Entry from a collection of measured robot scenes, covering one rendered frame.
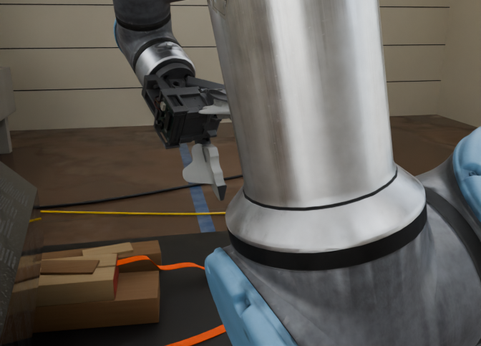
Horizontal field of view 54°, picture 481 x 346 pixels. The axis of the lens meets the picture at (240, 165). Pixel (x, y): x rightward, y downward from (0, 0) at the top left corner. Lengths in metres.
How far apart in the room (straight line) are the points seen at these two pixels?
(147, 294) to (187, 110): 1.58
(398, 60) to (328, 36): 6.79
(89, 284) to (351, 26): 1.93
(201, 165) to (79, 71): 5.58
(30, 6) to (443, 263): 6.10
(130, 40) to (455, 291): 0.62
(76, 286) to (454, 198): 1.88
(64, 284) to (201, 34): 4.55
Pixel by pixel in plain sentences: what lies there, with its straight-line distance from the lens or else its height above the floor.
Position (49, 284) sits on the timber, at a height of 0.24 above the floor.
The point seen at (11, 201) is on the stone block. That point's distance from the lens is 1.81.
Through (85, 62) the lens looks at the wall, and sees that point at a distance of 6.24.
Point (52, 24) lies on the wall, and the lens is 6.27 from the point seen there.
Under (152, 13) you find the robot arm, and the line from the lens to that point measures 0.78.
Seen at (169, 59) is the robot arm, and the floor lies 1.23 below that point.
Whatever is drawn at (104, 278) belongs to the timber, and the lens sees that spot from 2.13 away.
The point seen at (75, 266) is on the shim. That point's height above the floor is 0.25.
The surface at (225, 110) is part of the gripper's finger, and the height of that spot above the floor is 1.17.
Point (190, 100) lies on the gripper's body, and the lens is 0.69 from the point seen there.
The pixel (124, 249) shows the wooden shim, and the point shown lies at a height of 0.14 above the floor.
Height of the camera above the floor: 1.28
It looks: 17 degrees down
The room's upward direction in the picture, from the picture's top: straight up
